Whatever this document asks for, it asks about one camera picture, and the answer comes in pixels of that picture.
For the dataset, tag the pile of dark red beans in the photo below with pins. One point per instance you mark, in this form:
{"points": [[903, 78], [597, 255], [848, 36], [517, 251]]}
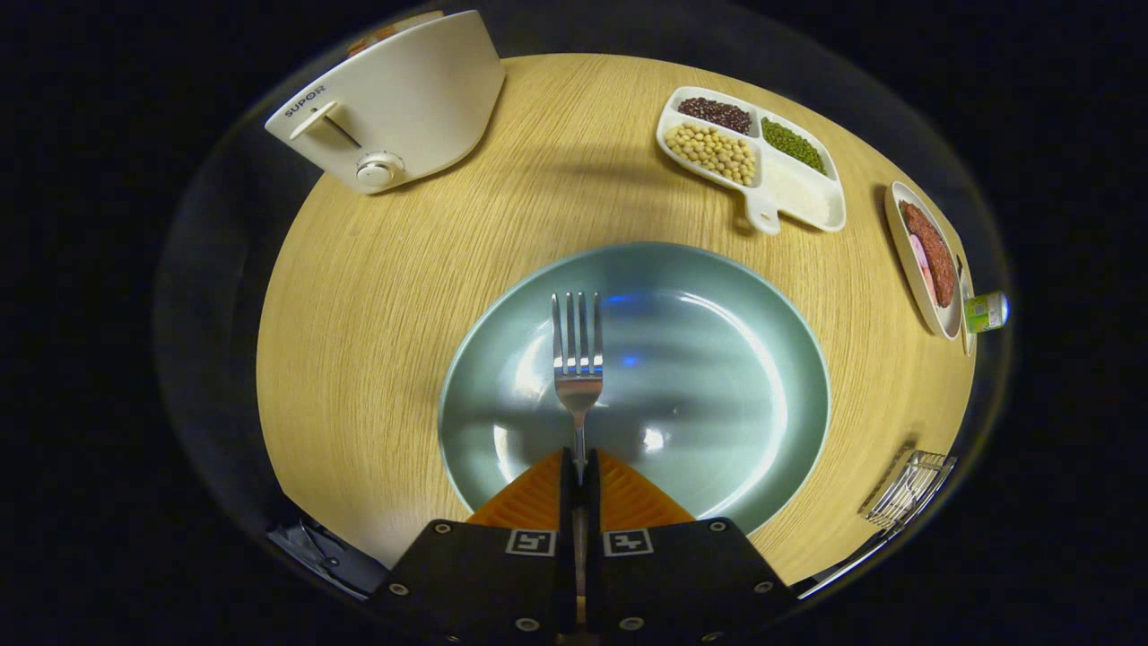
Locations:
{"points": [[715, 115]]}

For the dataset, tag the brown toast slice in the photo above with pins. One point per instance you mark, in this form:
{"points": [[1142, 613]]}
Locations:
{"points": [[386, 34]]}

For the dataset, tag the round white meat plate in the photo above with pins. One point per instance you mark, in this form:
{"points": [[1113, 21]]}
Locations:
{"points": [[906, 269]]}

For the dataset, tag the pile of yellow soybeans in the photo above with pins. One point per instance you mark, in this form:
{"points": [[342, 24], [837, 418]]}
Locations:
{"points": [[713, 154]]}

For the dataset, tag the teal round plate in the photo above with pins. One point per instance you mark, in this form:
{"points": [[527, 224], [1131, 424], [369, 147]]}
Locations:
{"points": [[700, 377]]}

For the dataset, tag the reddish pink ham slice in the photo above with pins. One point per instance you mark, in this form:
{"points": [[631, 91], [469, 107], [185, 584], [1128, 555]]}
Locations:
{"points": [[928, 285]]}

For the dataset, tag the silver bottle with green label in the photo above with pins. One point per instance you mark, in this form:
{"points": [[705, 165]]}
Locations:
{"points": [[985, 312]]}

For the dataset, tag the pale pink ham slice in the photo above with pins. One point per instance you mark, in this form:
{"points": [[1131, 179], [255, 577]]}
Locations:
{"points": [[917, 251]]}

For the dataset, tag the small square metal tray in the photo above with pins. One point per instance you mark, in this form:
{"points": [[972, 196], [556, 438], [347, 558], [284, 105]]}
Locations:
{"points": [[906, 489]]}

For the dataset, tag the white toaster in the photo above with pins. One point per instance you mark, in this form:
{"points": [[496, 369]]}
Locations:
{"points": [[413, 99]]}

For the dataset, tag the white divided dish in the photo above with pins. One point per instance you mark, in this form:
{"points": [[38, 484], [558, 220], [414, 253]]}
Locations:
{"points": [[798, 193]]}

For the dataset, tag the silver metal fork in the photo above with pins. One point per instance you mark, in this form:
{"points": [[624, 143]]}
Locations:
{"points": [[578, 381]]}

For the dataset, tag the pile of green mung beans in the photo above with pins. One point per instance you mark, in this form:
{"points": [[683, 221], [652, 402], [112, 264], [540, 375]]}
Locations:
{"points": [[794, 145]]}

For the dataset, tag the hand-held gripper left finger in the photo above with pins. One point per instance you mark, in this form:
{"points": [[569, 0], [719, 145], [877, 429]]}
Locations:
{"points": [[567, 489]]}

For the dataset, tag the brown meat steak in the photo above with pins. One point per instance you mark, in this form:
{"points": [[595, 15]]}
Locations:
{"points": [[933, 247]]}

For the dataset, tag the white square coaster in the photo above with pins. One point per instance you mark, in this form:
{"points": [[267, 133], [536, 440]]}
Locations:
{"points": [[966, 341]]}

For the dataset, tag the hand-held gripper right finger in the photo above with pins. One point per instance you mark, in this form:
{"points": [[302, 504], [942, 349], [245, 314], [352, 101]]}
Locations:
{"points": [[593, 489]]}

